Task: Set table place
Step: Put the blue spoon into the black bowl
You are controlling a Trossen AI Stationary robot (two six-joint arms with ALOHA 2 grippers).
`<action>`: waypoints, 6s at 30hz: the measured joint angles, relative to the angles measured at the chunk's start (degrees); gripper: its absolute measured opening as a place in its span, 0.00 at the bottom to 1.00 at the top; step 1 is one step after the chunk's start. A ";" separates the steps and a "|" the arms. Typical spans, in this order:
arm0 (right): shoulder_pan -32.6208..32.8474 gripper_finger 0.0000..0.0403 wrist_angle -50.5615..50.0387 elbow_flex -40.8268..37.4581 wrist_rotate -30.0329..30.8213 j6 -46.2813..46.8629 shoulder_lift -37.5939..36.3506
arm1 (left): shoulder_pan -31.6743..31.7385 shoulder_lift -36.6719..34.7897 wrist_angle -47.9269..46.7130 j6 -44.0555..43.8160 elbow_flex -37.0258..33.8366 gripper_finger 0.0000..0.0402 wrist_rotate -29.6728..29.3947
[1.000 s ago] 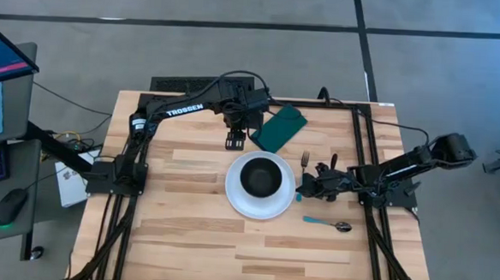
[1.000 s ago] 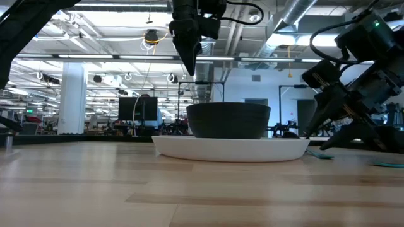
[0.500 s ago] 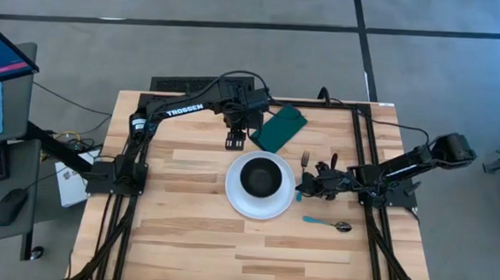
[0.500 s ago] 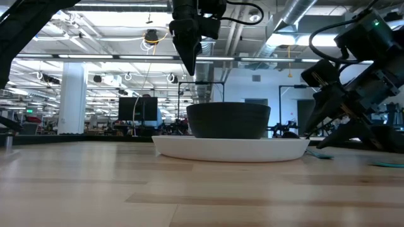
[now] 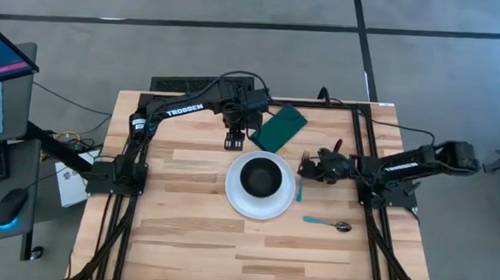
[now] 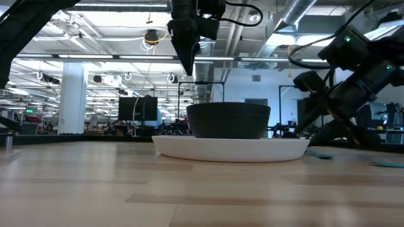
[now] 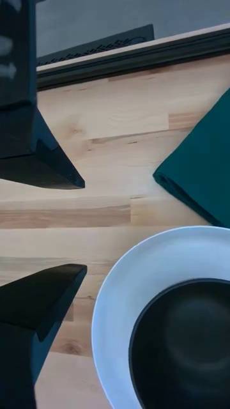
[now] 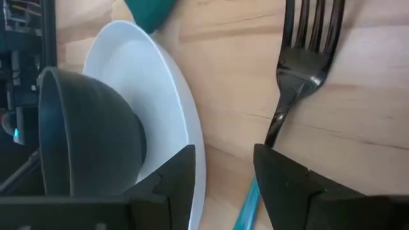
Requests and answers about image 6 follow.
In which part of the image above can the white round plate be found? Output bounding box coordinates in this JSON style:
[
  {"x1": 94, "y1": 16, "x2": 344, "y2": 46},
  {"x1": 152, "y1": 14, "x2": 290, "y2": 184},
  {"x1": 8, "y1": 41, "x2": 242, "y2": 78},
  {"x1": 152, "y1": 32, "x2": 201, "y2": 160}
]
[{"x1": 151, "y1": 135, "x2": 311, "y2": 163}]

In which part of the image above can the silver ventilation duct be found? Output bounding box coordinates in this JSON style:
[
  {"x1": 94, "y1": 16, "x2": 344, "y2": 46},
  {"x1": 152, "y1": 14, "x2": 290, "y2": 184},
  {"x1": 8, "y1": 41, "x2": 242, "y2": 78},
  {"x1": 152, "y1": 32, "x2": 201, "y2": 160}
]
[{"x1": 252, "y1": 0, "x2": 318, "y2": 69}]

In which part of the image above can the black background frame stand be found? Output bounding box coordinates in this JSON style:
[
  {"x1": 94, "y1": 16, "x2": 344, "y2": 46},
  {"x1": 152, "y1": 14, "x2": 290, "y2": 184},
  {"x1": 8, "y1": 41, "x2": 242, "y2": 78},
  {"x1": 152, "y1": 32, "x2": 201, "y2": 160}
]
[
  {"x1": 177, "y1": 81, "x2": 225, "y2": 120},
  {"x1": 278, "y1": 84, "x2": 300, "y2": 126}
]

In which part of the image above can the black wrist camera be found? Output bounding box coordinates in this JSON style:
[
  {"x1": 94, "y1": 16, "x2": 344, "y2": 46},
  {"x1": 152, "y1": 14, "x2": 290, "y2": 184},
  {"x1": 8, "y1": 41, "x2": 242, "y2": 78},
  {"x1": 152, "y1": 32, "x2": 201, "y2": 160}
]
[
  {"x1": 318, "y1": 25, "x2": 372, "y2": 72},
  {"x1": 198, "y1": 17, "x2": 221, "y2": 41}
]

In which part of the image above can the spoon with teal handle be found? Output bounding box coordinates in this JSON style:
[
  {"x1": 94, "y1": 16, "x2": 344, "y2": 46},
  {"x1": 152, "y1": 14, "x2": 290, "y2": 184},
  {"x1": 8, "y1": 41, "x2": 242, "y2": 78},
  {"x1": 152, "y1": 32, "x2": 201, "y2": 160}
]
[{"x1": 305, "y1": 148, "x2": 335, "y2": 160}]

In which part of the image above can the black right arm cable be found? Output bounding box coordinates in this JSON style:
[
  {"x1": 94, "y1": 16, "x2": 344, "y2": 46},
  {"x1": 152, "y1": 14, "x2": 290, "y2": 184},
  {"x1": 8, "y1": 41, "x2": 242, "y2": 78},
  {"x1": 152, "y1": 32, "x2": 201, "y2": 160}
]
[{"x1": 287, "y1": 0, "x2": 378, "y2": 70}]

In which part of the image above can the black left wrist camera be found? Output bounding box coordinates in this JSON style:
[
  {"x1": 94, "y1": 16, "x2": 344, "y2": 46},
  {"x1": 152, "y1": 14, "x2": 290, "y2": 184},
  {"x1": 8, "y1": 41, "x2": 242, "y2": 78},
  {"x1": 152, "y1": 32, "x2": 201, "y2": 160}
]
[{"x1": 198, "y1": 17, "x2": 221, "y2": 41}]

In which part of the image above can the yellow hanging cable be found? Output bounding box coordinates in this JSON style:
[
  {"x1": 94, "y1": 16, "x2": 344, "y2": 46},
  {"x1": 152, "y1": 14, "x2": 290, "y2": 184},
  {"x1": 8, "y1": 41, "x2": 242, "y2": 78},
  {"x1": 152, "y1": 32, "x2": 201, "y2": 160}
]
[{"x1": 131, "y1": 32, "x2": 169, "y2": 136}]

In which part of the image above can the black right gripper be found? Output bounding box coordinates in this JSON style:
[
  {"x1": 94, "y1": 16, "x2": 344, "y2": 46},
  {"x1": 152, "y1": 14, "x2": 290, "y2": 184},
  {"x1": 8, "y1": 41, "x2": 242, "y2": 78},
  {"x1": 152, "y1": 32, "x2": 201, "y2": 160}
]
[{"x1": 293, "y1": 58, "x2": 404, "y2": 146}]

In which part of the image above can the black bowl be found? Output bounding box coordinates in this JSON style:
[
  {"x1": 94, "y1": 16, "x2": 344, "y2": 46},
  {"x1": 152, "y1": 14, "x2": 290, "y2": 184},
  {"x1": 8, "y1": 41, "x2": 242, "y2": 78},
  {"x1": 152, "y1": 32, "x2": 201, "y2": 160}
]
[{"x1": 186, "y1": 102, "x2": 271, "y2": 140}]

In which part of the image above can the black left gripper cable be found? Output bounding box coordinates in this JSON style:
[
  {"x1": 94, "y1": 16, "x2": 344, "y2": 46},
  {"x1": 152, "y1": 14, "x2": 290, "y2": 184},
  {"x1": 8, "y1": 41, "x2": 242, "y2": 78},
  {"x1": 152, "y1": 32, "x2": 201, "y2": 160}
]
[{"x1": 218, "y1": 1, "x2": 264, "y2": 28}]

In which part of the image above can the white building column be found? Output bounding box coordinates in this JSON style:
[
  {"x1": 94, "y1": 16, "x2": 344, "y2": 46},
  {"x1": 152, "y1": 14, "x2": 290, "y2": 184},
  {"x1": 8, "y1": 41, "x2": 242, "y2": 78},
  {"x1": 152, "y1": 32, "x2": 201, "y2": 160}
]
[{"x1": 57, "y1": 62, "x2": 88, "y2": 136}]

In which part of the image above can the fork with teal handle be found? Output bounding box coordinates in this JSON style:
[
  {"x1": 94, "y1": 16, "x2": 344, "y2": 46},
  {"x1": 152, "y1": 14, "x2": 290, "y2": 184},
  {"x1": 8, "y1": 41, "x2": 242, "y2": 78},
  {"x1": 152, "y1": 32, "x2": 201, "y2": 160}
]
[{"x1": 371, "y1": 161, "x2": 404, "y2": 169}]

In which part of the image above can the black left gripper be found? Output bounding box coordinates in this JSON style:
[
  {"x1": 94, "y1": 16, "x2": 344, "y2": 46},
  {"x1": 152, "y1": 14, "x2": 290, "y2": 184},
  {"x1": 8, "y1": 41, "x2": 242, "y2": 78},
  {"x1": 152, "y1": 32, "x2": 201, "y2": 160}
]
[{"x1": 167, "y1": 0, "x2": 227, "y2": 76}]

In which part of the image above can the black background monitor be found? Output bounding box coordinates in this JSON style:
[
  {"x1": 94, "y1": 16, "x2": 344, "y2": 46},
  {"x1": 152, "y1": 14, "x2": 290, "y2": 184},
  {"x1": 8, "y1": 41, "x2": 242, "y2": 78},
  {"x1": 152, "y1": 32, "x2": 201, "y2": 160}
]
[{"x1": 118, "y1": 96, "x2": 158, "y2": 122}]

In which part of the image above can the silver metal post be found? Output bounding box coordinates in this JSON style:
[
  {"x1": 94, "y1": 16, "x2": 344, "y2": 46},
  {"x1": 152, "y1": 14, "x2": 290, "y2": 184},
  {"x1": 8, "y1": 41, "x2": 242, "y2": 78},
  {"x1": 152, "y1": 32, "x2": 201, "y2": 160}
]
[{"x1": 4, "y1": 132, "x2": 15, "y2": 154}]

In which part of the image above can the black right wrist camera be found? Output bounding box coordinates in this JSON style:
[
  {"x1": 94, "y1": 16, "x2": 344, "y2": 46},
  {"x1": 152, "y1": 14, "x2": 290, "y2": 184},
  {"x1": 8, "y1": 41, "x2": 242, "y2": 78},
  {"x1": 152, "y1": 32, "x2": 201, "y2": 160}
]
[{"x1": 318, "y1": 25, "x2": 372, "y2": 72}]

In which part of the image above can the black ceiling camera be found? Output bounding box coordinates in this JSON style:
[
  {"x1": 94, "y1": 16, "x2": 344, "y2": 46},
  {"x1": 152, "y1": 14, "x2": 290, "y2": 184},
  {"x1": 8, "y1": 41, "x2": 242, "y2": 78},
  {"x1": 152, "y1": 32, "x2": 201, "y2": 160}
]
[{"x1": 144, "y1": 28, "x2": 160, "y2": 46}]

